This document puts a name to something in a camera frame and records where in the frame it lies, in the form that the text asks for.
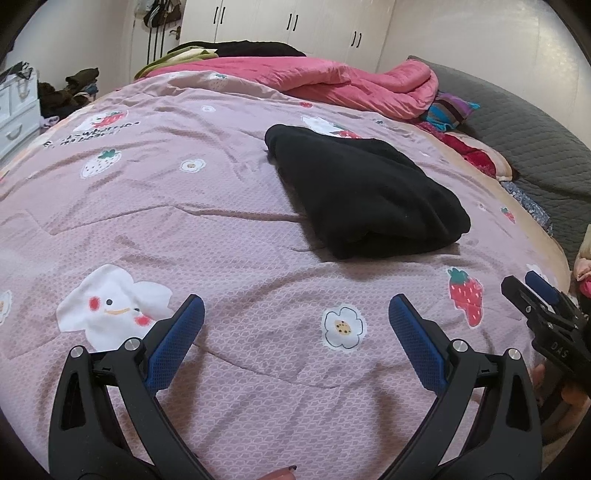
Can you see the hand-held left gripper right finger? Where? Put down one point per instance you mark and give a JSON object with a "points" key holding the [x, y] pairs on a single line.
{"points": [[418, 341]]}

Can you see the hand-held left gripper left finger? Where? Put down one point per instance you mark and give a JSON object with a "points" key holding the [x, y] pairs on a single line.
{"points": [[178, 341]]}

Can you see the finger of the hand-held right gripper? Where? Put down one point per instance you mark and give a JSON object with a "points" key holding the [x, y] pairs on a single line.
{"points": [[519, 290], [538, 281]]}

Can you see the black sweater with orange cuffs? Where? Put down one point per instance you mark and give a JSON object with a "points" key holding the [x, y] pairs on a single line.
{"points": [[369, 198]]}

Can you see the pile of dark clothes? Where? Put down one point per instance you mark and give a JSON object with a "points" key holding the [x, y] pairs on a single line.
{"points": [[83, 78]]}

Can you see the person's right hand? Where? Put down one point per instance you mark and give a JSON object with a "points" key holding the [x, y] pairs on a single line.
{"points": [[538, 376]]}

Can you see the peach bed sheet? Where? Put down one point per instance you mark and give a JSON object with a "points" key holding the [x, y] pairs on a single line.
{"points": [[554, 251]]}

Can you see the pink fluffy cloth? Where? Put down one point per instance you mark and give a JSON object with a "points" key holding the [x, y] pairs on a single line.
{"points": [[582, 277]]}

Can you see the blue floral cloth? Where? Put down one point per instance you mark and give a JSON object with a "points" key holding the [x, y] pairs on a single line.
{"points": [[531, 207]]}

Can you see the pink printed quilt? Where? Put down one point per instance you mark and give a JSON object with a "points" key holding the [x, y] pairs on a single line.
{"points": [[231, 258]]}

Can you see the grey quilted headboard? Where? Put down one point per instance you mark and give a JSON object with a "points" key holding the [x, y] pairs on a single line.
{"points": [[531, 138]]}

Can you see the red cloth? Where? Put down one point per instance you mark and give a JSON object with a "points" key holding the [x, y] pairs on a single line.
{"points": [[471, 152]]}

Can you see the colourful striped cloth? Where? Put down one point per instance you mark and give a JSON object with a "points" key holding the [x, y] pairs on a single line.
{"points": [[450, 113]]}

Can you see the lilac cloth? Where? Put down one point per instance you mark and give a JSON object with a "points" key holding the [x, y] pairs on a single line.
{"points": [[48, 122]]}

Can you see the pink comforter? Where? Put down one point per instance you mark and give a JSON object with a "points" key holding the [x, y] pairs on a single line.
{"points": [[360, 87]]}

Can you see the white drawer cabinet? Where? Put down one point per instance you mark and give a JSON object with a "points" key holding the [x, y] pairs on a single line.
{"points": [[18, 124]]}

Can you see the olive green cloth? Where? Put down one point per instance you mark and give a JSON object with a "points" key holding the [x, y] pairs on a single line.
{"points": [[184, 56]]}

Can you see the white door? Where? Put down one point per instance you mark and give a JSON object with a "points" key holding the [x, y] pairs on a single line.
{"points": [[173, 50]]}

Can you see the dark bag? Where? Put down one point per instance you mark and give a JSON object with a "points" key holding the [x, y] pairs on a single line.
{"points": [[18, 69]]}

